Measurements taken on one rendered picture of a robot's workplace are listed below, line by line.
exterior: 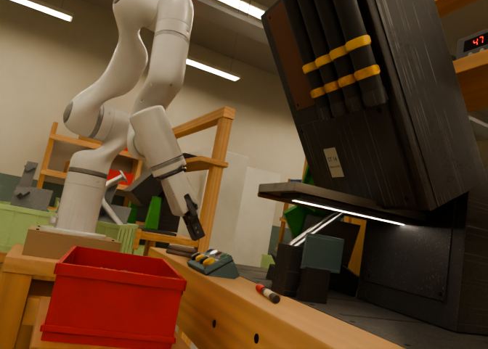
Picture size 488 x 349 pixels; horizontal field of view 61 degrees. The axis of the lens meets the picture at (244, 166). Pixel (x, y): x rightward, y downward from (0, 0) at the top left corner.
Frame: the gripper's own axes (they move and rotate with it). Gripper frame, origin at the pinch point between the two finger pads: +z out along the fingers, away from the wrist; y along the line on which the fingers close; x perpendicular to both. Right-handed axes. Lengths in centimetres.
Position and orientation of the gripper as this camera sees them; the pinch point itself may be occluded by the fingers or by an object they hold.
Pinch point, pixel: (195, 231)
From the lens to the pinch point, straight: 103.8
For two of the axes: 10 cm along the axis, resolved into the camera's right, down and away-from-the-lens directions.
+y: 4.0, -0.7, -9.1
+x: 8.4, -3.8, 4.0
